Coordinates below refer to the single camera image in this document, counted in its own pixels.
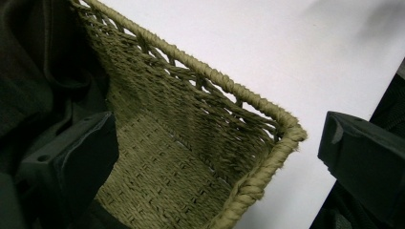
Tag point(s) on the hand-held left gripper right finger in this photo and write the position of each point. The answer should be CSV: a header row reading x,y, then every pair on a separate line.
x,y
363,159

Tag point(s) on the dark fabric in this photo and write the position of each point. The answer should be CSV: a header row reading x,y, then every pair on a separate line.
x,y
390,108

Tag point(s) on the dark cloth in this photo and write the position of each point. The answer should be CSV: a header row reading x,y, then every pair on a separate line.
x,y
41,57

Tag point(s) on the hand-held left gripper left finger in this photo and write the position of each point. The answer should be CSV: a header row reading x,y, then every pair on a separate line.
x,y
68,165

